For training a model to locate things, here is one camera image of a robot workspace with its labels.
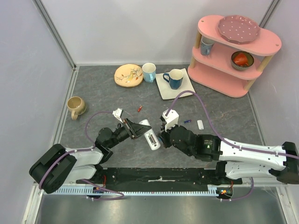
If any white battery cover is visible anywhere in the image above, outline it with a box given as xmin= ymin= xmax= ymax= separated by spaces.
xmin=197 ymin=120 xmax=204 ymax=130

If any light blue mug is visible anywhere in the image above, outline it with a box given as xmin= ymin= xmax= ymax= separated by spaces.
xmin=142 ymin=63 xmax=156 ymax=83

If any aluminium frame rail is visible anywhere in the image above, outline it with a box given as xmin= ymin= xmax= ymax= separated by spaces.
xmin=32 ymin=0 xmax=77 ymax=70

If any white square plate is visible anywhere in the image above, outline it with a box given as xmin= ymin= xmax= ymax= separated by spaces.
xmin=155 ymin=68 xmax=196 ymax=100

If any dark blue mug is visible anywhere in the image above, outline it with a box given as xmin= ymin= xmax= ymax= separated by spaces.
xmin=163 ymin=69 xmax=184 ymax=90

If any red cup in bowl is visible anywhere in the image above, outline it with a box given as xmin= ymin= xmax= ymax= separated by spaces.
xmin=233 ymin=53 xmax=249 ymax=67

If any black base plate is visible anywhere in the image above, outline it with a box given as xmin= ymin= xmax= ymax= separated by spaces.
xmin=88 ymin=168 xmax=242 ymax=186

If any beige mug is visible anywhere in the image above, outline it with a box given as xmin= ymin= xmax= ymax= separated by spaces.
xmin=67 ymin=96 xmax=86 ymax=120

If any purple dotted plate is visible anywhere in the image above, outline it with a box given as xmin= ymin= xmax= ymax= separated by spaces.
xmin=218 ymin=15 xmax=260 ymax=44

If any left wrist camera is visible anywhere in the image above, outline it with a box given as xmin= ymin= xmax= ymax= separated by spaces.
xmin=112 ymin=108 xmax=123 ymax=123

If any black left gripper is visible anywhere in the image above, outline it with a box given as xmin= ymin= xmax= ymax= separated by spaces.
xmin=107 ymin=117 xmax=151 ymax=148

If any beige floral plate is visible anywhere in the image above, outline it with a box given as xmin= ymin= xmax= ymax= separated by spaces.
xmin=114 ymin=64 xmax=143 ymax=88

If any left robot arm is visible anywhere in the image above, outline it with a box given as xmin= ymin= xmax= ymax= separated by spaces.
xmin=29 ymin=119 xmax=151 ymax=194

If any slotted cable duct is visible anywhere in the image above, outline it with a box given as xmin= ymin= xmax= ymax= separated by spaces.
xmin=52 ymin=182 xmax=229 ymax=196

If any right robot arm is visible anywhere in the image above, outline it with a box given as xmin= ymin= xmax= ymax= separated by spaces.
xmin=158 ymin=125 xmax=299 ymax=184

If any blue grey mug on shelf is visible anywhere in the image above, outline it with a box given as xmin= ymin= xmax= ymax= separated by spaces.
xmin=200 ymin=37 xmax=214 ymax=56

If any dark patterned bowl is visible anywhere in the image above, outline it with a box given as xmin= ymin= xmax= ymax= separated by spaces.
xmin=231 ymin=51 xmax=254 ymax=71

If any pink three-tier shelf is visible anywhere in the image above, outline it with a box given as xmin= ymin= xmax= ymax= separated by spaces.
xmin=188 ymin=15 xmax=282 ymax=98

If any white remote control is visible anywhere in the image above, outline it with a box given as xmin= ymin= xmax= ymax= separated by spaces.
xmin=144 ymin=128 xmax=161 ymax=151

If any black battery with orange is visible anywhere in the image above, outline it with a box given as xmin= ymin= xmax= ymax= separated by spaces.
xmin=149 ymin=135 xmax=156 ymax=145

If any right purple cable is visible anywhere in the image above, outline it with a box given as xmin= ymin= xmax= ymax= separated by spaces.
xmin=165 ymin=91 xmax=299 ymax=203

